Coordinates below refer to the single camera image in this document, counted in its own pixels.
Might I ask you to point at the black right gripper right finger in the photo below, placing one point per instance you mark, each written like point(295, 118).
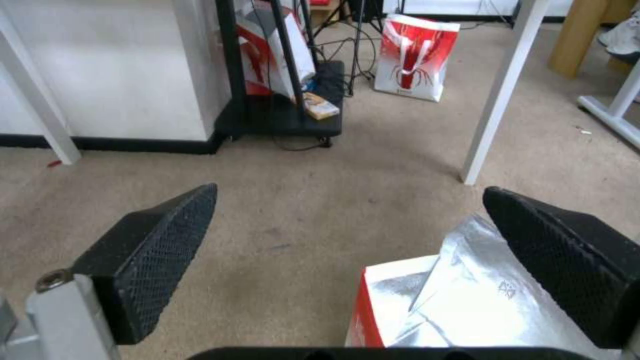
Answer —
point(560, 255)

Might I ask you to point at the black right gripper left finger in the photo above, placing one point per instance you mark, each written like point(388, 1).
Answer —
point(150, 255)

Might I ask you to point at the red white foil-lined delivery bag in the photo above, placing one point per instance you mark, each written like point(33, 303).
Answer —
point(450, 296)

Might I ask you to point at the red white bag on stand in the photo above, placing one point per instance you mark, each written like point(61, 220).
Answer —
point(272, 56)

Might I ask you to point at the red white lobster print bag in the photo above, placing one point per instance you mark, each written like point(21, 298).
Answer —
point(415, 60)

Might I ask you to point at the white table leg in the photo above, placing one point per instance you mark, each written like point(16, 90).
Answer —
point(37, 97)
point(502, 90)

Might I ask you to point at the white cabinet panel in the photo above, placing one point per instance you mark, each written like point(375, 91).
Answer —
point(110, 67)

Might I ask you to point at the black wheeled stand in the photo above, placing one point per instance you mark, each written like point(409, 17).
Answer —
point(285, 112)

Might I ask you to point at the wooden furniture leg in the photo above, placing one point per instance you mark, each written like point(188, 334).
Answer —
point(582, 33)

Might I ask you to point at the small yellow printed box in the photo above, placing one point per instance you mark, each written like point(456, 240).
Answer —
point(320, 105)

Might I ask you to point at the person's white shoe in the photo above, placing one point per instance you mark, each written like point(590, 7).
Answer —
point(620, 35)

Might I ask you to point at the black tripod stand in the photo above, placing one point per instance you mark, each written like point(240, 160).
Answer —
point(357, 41)

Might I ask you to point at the white desk foot frame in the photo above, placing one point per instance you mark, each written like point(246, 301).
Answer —
point(612, 108)

